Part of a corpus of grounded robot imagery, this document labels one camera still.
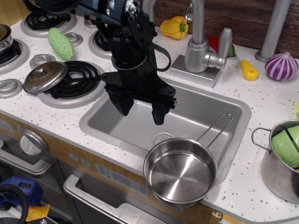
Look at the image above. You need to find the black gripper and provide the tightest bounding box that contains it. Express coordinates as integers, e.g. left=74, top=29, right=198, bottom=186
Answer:
left=101, top=44, right=176, bottom=126

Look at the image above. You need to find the steel saucepan with wire handle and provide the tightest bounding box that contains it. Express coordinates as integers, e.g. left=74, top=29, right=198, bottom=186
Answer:
left=143, top=113, right=233, bottom=211

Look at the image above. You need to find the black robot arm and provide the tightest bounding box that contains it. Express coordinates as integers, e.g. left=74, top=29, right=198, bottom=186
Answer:
left=25, top=0, right=176, bottom=125

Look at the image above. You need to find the grey toy sink basin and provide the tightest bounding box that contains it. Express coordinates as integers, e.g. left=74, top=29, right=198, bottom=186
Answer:
left=79, top=80, right=251, bottom=183

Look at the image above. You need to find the front black stove burner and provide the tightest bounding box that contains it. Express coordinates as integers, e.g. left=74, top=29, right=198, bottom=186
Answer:
left=37, top=61, right=105, bottom=109

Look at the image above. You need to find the black stove burner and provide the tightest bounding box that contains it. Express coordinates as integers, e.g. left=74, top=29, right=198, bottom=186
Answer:
left=0, top=39, right=29, bottom=75
left=37, top=61, right=105, bottom=109

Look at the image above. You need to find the silver toy faucet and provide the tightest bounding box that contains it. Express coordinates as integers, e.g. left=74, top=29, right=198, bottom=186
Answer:
left=142, top=0, right=233, bottom=89

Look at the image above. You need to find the back right black burner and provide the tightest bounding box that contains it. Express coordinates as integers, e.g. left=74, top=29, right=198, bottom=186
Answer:
left=88, top=31, right=112, bottom=60

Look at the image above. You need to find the yellow toy bell pepper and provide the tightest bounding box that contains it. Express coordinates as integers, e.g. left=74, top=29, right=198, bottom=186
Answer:
left=160, top=16, right=189, bottom=40

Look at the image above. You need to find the grey stove knob back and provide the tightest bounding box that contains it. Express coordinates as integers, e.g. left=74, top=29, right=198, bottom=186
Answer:
left=65, top=32, right=83, bottom=47

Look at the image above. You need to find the grey stove knob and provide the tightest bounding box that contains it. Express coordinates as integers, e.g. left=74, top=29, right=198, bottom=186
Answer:
left=29, top=54, right=56, bottom=69
left=65, top=32, right=83, bottom=47
left=0, top=79, right=23, bottom=99

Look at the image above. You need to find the red toy pepper slice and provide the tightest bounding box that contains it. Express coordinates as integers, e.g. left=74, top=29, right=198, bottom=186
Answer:
left=208, top=36, right=235, bottom=57

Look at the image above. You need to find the green toy bitter gourd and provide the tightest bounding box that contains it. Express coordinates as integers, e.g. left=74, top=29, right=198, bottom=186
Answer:
left=48, top=28, right=75, bottom=61

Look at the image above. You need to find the steel pot lid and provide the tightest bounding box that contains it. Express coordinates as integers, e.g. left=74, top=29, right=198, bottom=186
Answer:
left=23, top=61, right=67, bottom=94

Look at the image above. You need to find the grey stove knob middle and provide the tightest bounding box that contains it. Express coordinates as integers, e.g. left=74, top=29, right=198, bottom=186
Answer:
left=29, top=54, right=56, bottom=69

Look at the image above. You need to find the grey oven dial knob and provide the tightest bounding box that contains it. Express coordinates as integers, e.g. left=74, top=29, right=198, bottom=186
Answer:
left=19, top=129, right=49, bottom=156

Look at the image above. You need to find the grey stove knob front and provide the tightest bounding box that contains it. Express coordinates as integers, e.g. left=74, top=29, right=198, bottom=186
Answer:
left=0, top=79, right=23, bottom=99

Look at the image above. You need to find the back left black burner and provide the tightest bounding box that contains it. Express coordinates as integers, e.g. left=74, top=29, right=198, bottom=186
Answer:
left=21, top=12, right=77, bottom=38

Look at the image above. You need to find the blue plastic tool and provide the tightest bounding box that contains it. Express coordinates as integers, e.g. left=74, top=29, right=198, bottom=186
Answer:
left=0, top=176, right=43, bottom=206

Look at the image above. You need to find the left black stove burner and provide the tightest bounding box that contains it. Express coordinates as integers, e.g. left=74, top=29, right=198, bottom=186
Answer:
left=0, top=39, right=29, bottom=75

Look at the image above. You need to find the purple striped toy onion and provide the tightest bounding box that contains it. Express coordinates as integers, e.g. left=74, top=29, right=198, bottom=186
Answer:
left=264, top=52, right=299, bottom=81

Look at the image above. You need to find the green toy cabbage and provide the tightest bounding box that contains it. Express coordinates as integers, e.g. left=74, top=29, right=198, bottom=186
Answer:
left=271, top=126, right=299, bottom=168

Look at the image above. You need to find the steel pot on stove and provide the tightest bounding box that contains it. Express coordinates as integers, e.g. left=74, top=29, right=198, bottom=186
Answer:
left=0, top=24, right=13, bottom=55

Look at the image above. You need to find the yellow green toy piece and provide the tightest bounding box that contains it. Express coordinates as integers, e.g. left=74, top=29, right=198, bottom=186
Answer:
left=296, top=100, right=299, bottom=115

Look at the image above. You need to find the grey dishwasher door handle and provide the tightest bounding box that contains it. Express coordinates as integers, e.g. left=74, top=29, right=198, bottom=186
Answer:
left=63, top=175, right=187, bottom=224

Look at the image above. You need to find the grey oven door handle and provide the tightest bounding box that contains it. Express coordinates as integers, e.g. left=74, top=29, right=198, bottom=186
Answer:
left=0, top=140, right=51, bottom=178

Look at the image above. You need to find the grey vertical post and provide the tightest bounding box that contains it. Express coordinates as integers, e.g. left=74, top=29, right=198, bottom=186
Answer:
left=255, top=0, right=291, bottom=63

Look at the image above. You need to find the black braided cable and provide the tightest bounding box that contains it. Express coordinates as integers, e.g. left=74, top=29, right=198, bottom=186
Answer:
left=0, top=185, right=30, bottom=222

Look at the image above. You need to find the steel pot with handle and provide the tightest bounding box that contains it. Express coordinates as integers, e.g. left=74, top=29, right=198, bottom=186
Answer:
left=251, top=119, right=299, bottom=204

